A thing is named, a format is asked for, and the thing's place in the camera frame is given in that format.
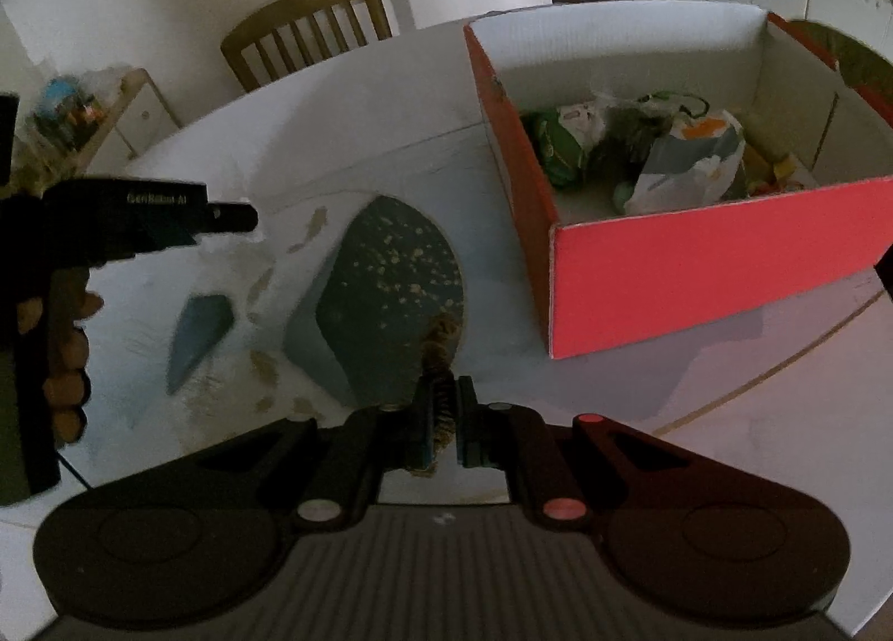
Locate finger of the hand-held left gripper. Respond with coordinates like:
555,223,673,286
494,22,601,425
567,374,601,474
202,203,261,236

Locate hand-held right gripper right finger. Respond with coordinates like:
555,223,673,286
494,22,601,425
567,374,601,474
455,374,786,533

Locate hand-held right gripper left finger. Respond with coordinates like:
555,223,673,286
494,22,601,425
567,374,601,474
101,376,437,533

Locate red cardboard box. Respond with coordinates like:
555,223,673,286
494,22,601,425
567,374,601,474
464,2,893,361

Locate green patterned snack bag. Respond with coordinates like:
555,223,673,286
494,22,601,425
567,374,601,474
522,105,594,190

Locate white blue tissue pack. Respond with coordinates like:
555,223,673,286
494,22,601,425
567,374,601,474
623,100,747,218

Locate yellow packet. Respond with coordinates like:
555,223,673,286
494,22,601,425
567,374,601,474
743,149,820,195

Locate person's left hand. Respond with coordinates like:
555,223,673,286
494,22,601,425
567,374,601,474
42,266,107,449

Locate white sideboard cabinet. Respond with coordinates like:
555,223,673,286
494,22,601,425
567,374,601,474
28,69,184,168

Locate blue globe toy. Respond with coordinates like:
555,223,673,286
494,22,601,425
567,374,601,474
35,77,85,118

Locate wooden chair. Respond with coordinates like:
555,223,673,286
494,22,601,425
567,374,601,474
219,0,393,94

